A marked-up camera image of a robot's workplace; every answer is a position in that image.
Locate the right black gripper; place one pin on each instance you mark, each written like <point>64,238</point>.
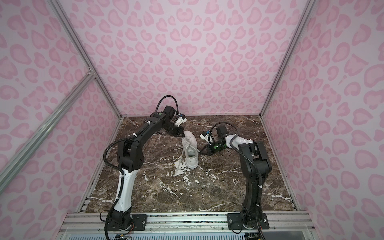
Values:
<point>210,149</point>

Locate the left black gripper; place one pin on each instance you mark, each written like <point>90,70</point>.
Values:
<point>177,134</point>

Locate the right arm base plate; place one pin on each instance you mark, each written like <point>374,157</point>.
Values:
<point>238,221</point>

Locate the right corner aluminium post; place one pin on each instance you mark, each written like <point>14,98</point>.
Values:
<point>297,34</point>

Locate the corner aluminium post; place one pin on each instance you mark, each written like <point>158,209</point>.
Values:
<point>68,27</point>
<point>297,34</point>

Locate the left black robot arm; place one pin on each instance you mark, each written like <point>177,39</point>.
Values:
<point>130,158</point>

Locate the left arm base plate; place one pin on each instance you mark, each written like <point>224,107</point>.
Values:
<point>125,222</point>

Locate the front aluminium rail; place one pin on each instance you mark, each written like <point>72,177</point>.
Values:
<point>285,225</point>

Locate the diagonal aluminium frame beam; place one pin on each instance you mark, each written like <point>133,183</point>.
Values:
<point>29,148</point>

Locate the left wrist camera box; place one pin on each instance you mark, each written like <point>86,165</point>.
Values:
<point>181,118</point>

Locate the white sneaker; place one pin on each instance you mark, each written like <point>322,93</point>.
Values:
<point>191,151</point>

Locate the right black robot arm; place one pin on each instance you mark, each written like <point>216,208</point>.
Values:
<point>255,165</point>

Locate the left corner aluminium post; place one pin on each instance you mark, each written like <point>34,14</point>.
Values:
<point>68,27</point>

